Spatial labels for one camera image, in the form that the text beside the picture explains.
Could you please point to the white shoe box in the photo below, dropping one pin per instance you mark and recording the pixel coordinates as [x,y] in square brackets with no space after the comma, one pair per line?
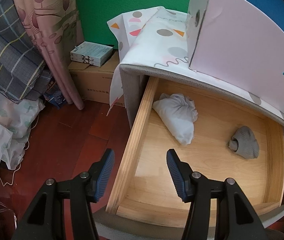
[244,42]

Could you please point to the white underwear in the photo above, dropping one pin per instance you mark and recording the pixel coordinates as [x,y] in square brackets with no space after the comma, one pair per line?
[179,122]

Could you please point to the grey-fronted wooden drawer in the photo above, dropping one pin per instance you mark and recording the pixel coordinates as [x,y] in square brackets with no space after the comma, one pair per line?
[219,170]

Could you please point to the grey plaid blanket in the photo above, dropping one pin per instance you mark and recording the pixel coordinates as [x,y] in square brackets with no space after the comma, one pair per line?
[9,60]

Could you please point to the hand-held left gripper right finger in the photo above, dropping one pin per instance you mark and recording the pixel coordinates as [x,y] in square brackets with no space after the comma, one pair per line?
[178,177]

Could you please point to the white crumpled sheet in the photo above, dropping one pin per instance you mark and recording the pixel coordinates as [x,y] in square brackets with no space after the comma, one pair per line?
[12,120]

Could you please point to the white teal flat box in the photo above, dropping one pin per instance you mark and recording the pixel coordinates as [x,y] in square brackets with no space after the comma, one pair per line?
[99,62]
[94,48]

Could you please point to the brown cardboard box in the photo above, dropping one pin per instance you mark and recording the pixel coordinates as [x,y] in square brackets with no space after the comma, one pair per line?
[94,80]

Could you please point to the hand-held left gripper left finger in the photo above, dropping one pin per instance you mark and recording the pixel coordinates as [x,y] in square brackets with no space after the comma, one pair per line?
[104,177]

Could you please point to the blue packet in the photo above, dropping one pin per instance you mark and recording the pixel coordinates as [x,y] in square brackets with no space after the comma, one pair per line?
[57,97]

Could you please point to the white patterned cover cloth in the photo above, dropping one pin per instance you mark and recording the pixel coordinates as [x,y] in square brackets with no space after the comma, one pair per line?
[162,45]

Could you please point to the grey sock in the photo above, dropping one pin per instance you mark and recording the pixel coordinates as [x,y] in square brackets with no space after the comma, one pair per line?
[246,145]

